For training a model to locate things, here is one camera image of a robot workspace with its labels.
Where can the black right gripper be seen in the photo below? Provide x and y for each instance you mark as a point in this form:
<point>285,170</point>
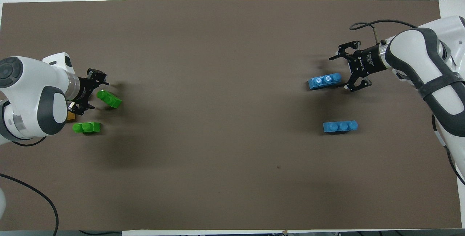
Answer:
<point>367,61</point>

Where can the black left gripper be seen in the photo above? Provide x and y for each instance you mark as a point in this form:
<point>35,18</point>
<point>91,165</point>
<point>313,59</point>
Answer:
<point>83,91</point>

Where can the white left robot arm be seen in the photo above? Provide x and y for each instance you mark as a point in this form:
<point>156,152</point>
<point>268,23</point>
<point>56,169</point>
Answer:
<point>32,94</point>

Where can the green two-stud toy brick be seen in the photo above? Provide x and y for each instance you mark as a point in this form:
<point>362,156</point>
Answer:
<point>110,100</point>
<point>89,127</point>

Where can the brown table mat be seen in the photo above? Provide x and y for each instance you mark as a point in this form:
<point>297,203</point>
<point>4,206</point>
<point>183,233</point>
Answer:
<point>218,119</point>

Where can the yellow two-stud toy brick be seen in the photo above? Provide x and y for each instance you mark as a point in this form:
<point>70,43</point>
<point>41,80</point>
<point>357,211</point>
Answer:
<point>71,117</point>

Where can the blue three-stud toy brick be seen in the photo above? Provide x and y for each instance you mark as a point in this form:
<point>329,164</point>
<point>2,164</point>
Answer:
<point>339,127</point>
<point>321,82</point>

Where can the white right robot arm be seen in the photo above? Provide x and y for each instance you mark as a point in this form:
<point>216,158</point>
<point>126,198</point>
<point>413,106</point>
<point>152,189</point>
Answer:
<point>410,50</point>

